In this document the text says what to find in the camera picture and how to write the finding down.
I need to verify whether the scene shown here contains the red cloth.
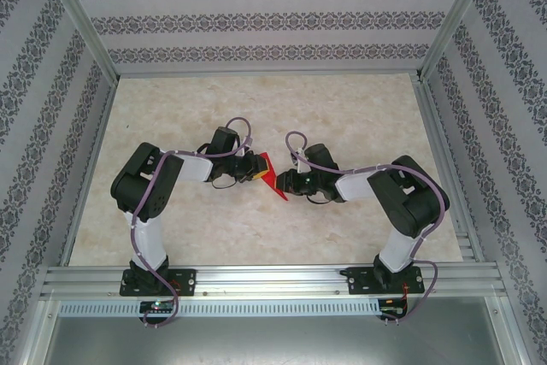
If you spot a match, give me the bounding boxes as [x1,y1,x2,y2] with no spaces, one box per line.
[258,151,291,203]

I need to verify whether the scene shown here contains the grey metal sheet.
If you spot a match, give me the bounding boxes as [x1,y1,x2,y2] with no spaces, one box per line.
[33,296,526,365]

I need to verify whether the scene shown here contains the circuit board with orange label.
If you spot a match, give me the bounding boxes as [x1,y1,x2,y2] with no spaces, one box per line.
[379,297,409,319]

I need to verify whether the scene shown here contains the circuit board with green light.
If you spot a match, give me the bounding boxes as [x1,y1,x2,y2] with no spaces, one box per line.
[139,299,177,314]

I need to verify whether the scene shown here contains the aluminium mounting rail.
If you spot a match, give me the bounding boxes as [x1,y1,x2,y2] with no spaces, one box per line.
[40,264,509,300]

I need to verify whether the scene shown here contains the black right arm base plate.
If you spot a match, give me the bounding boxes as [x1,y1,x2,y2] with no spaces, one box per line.
[344,265,424,297]

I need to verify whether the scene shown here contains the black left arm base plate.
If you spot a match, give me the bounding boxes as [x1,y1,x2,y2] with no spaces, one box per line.
[119,268,198,297]

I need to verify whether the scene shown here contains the slotted grey cable duct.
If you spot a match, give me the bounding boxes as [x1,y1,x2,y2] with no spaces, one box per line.
[57,298,384,317]

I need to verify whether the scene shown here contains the aluminium side rail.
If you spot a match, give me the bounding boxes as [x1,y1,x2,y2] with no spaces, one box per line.
[412,76,486,263]
[59,80,119,266]

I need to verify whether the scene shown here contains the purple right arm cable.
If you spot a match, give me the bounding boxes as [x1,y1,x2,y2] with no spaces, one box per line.
[285,130,450,327]

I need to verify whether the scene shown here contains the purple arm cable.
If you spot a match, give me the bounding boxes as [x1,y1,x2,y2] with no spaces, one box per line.
[130,115,254,331]
[285,130,450,327]

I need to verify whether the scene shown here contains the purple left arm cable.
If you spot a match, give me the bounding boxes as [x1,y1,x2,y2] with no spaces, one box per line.
[130,115,254,331]

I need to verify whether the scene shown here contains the aluminium frame post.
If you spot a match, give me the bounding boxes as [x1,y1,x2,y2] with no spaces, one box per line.
[36,0,121,84]
[416,0,499,82]

